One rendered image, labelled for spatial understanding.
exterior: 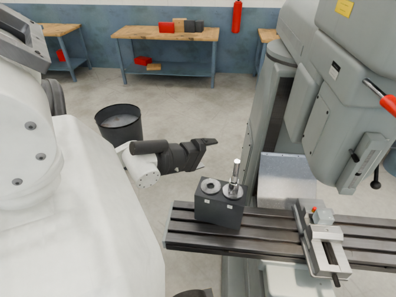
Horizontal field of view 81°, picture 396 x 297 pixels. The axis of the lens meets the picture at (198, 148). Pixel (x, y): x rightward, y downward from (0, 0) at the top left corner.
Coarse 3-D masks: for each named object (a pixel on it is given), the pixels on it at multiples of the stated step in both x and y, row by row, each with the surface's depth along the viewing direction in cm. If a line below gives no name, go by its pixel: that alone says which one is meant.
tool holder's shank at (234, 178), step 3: (237, 159) 90; (234, 162) 89; (237, 162) 88; (234, 165) 90; (237, 165) 89; (234, 168) 90; (237, 168) 90; (234, 171) 91; (237, 171) 91; (234, 174) 92; (237, 174) 92; (231, 177) 95; (234, 177) 93; (237, 177) 94; (234, 180) 94; (237, 180) 94
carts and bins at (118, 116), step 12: (108, 108) 255; (120, 108) 261; (132, 108) 260; (96, 120) 239; (108, 120) 255; (120, 120) 255; (132, 120) 255; (108, 132) 228; (120, 132) 229; (132, 132) 236; (120, 144) 239; (384, 168) 269
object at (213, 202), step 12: (204, 180) 105; (216, 180) 105; (204, 192) 100; (216, 192) 100; (240, 192) 100; (204, 204) 102; (216, 204) 100; (228, 204) 98; (240, 204) 96; (204, 216) 108; (216, 216) 105; (228, 216) 103; (240, 216) 100
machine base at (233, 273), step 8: (224, 256) 176; (232, 256) 170; (224, 264) 171; (232, 264) 166; (240, 264) 166; (224, 272) 167; (232, 272) 161; (240, 272) 161; (224, 280) 162; (232, 280) 157; (240, 280) 157; (224, 288) 158; (232, 288) 154; (240, 288) 154; (224, 296) 154; (232, 296) 150; (240, 296) 150
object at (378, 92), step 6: (366, 78) 48; (366, 84) 47; (372, 84) 46; (372, 90) 45; (378, 90) 44; (378, 96) 43; (384, 96) 41; (390, 96) 41; (384, 102) 41; (390, 102) 40; (390, 108) 39
